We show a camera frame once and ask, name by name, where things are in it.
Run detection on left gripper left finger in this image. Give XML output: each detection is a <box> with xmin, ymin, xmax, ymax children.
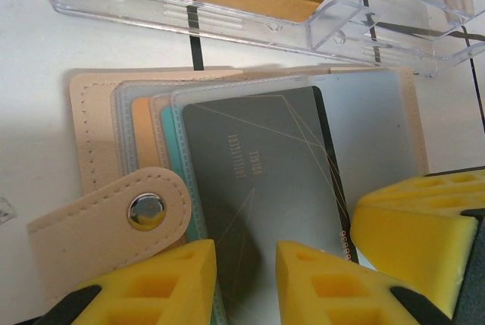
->
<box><xmin>36</xmin><ymin>239</ymin><xmax>219</xmax><ymax>325</ymax></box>

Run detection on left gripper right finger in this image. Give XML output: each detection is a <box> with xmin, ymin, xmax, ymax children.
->
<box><xmin>276</xmin><ymin>240</ymin><xmax>452</xmax><ymax>325</ymax></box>

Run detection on grey card with gold lines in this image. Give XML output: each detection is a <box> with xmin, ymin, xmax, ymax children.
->
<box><xmin>180</xmin><ymin>85</ymin><xmax>360</xmax><ymax>325</ymax></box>

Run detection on teal card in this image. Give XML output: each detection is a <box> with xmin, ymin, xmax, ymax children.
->
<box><xmin>161</xmin><ymin>106</ymin><xmax>202</xmax><ymax>245</ymax></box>

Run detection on beige leather card holder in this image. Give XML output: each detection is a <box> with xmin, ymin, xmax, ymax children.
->
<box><xmin>25</xmin><ymin>66</ymin><xmax>429</xmax><ymax>325</ymax></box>

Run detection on orange card in sleeve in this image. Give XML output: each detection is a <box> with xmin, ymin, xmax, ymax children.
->
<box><xmin>131</xmin><ymin>96</ymin><xmax>170</xmax><ymax>174</ymax></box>

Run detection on clear acrylic card organizer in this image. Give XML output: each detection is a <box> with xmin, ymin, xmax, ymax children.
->
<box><xmin>45</xmin><ymin>0</ymin><xmax>485</xmax><ymax>78</ymax></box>

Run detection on small clear plastic scrap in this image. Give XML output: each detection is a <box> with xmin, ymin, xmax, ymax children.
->
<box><xmin>0</xmin><ymin>195</ymin><xmax>18</xmax><ymax>227</ymax></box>

